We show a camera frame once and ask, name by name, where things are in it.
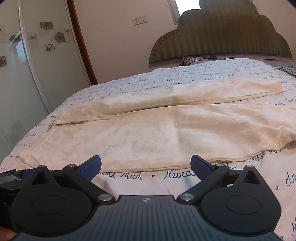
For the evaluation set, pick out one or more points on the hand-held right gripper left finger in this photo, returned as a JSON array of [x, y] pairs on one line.
[[90, 168]]

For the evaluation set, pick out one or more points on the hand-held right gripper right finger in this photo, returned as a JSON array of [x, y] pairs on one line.
[[200, 168]]

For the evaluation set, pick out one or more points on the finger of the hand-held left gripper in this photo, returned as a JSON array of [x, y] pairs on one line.
[[27, 173]]

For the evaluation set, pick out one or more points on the cream pants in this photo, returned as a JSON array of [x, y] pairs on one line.
[[161, 129]]

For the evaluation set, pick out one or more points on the wardrobe with flower-print sliding doors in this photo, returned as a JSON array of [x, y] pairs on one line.
[[34, 81]]

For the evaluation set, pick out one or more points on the white script-print bed cover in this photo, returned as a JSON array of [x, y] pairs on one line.
[[161, 69]]

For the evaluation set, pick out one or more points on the patterned pillow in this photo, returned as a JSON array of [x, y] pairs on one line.
[[192, 60]]

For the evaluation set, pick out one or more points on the dark patterned cloth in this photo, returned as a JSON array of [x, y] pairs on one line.
[[289, 70]]

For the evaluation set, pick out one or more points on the green padded headboard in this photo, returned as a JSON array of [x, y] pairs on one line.
[[219, 34]]

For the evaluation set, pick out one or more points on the window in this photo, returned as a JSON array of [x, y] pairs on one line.
[[185, 5]]

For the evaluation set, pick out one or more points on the brown wooden door frame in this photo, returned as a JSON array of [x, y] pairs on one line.
[[81, 41]]

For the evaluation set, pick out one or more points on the white wall socket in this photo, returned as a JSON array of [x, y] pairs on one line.
[[144, 19], [136, 21]]

